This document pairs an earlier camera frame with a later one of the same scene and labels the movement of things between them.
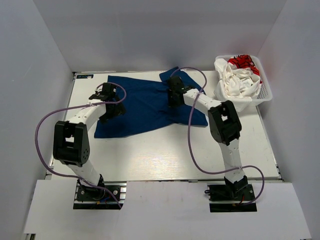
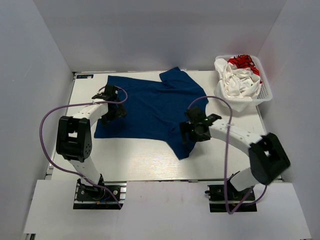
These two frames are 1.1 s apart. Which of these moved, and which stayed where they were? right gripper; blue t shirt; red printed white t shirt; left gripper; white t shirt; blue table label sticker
Moved: right gripper; blue t shirt
Stayed: red printed white t shirt; left gripper; blue table label sticker; white t shirt
